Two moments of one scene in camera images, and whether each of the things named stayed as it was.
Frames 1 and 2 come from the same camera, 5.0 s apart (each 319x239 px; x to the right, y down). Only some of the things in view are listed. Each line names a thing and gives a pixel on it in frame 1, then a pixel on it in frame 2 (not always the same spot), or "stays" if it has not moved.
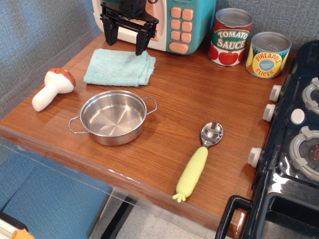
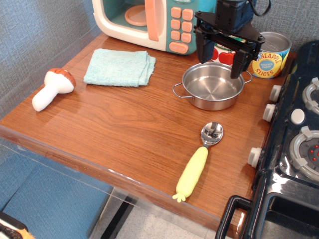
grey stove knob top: (275, 93) stays
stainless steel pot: (113, 117) → (211, 85)
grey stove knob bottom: (253, 156) stays
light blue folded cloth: (117, 67) stays
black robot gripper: (131, 14) → (232, 25)
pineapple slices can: (267, 54) stays
